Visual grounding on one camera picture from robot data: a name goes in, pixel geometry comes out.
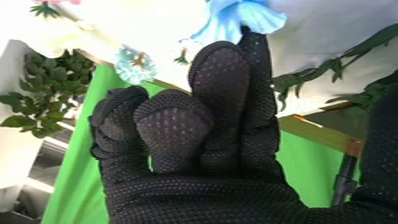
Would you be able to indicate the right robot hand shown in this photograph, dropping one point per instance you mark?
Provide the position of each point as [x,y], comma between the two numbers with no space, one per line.
[218,166]

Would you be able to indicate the dark green sprig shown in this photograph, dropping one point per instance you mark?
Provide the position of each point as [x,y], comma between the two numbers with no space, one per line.
[369,93]

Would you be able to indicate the black backdrop stand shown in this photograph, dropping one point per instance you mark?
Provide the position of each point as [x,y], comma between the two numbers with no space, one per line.
[344,180]

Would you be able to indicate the blue flower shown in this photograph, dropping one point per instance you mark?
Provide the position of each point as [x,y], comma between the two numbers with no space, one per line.
[135,65]
[236,16]

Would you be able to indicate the green leafy plant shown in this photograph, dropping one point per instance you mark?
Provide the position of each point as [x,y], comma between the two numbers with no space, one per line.
[46,90]

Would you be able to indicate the white sheet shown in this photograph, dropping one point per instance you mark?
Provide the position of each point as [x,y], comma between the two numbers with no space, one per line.
[160,26]

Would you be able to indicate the white flower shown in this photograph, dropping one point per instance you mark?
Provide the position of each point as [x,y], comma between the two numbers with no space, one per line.
[53,36]

